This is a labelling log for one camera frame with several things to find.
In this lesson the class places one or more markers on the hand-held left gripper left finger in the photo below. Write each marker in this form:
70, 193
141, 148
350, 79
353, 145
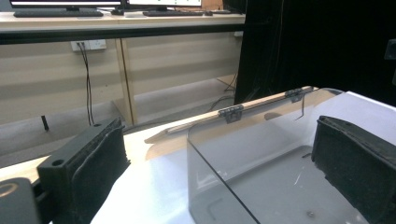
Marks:
81, 174

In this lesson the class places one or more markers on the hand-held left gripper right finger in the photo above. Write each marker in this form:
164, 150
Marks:
355, 161

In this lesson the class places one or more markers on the grey transparent hinged box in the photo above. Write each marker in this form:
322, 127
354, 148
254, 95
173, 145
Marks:
249, 161

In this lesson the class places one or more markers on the small black peg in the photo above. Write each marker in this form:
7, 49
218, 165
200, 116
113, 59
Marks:
45, 123

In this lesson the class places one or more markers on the white table sheet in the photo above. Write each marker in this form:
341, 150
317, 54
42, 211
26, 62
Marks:
149, 193

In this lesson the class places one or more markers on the black curtain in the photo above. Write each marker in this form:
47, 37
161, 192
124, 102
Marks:
311, 40

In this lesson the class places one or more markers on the long wooden desk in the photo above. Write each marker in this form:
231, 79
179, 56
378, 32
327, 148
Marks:
174, 59

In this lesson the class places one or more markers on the long black keyboard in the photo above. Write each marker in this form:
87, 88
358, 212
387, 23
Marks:
59, 13

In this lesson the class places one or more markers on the wide computer monitor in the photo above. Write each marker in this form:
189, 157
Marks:
65, 3

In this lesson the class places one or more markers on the black computer mouse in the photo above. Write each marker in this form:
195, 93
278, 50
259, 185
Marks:
208, 13

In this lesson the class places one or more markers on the white wall socket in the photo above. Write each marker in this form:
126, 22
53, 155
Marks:
93, 45

